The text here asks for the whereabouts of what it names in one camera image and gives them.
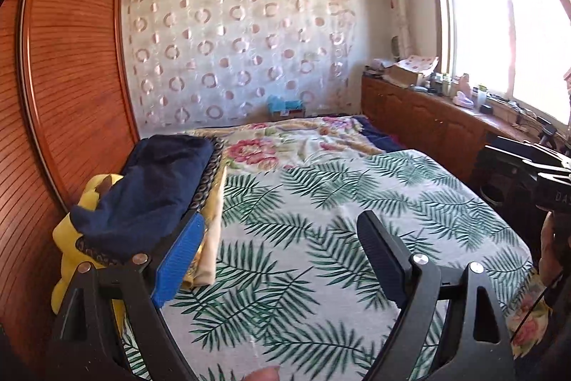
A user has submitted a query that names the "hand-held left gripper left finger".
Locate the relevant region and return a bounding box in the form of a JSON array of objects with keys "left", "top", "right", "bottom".
[{"left": 47, "top": 211, "right": 206, "bottom": 381}]

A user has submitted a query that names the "palm-leaf bed sheet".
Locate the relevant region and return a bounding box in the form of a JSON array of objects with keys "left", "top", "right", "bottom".
[{"left": 122, "top": 151, "right": 535, "bottom": 381}]

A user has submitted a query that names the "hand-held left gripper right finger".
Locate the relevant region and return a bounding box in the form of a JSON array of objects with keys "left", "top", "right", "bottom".
[{"left": 357, "top": 209, "right": 511, "bottom": 381}]

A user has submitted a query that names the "yellow plush toy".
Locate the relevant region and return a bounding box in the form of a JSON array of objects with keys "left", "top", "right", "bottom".
[{"left": 51, "top": 173, "right": 126, "bottom": 316}]

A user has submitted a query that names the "dark chair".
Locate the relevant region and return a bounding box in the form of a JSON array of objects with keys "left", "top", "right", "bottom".
[{"left": 473, "top": 144, "right": 537, "bottom": 209}]

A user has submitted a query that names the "wooden sideboard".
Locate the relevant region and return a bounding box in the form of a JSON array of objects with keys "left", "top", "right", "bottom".
[{"left": 360, "top": 75, "right": 571, "bottom": 186}]

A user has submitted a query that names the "sheer circle-patterned curtain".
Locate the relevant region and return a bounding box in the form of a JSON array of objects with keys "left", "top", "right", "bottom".
[{"left": 121, "top": 0, "right": 354, "bottom": 128}]

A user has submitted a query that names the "blue toy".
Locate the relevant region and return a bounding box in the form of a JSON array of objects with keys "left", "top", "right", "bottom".
[{"left": 267, "top": 95, "right": 307, "bottom": 120}]

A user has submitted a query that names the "cardboard box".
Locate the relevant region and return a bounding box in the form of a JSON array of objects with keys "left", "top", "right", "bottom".
[{"left": 384, "top": 64, "right": 424, "bottom": 88}]

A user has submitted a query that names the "pink figurine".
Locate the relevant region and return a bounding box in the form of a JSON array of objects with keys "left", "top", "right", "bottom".
[{"left": 453, "top": 74, "right": 474, "bottom": 107}]

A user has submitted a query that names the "dark medallion-patterned folded cloth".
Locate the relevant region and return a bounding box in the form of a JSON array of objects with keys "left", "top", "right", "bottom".
[{"left": 75, "top": 137, "right": 226, "bottom": 271}]

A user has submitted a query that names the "navy printed t-shirt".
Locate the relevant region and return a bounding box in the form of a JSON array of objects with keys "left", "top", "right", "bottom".
[{"left": 71, "top": 135, "right": 216, "bottom": 264}]

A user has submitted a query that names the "window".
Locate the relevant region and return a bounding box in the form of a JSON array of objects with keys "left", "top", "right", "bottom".
[{"left": 426, "top": 0, "right": 571, "bottom": 124}]

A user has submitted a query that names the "floral bedsheet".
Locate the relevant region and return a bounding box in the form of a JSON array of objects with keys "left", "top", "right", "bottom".
[{"left": 507, "top": 282, "right": 555, "bottom": 360}]

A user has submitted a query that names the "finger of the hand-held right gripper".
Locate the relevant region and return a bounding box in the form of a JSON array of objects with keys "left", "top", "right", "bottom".
[
  {"left": 484, "top": 139, "right": 561, "bottom": 164},
  {"left": 521, "top": 159, "right": 571, "bottom": 177}
]

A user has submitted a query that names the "wooden slatted wardrobe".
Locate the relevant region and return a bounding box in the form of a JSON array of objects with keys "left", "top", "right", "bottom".
[{"left": 0, "top": 0, "right": 142, "bottom": 364}]

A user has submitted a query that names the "black cable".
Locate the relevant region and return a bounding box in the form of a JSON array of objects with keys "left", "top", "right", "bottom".
[{"left": 512, "top": 273, "right": 556, "bottom": 348}]

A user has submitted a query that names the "cream folded cloth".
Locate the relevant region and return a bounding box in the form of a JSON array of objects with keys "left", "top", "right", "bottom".
[{"left": 200, "top": 166, "right": 229, "bottom": 288}]

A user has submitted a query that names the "person's left hand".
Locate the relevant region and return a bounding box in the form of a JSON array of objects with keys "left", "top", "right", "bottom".
[{"left": 247, "top": 365, "right": 283, "bottom": 381}]

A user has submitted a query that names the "person's right hand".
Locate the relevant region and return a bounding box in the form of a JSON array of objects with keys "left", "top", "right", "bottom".
[{"left": 539, "top": 210, "right": 565, "bottom": 286}]

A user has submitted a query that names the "navy blanket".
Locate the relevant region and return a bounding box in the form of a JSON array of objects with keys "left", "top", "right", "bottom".
[{"left": 357, "top": 116, "right": 408, "bottom": 154}]

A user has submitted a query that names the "floral blanket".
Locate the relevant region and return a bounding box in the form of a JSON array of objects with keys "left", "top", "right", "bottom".
[{"left": 185, "top": 116, "right": 381, "bottom": 173}]

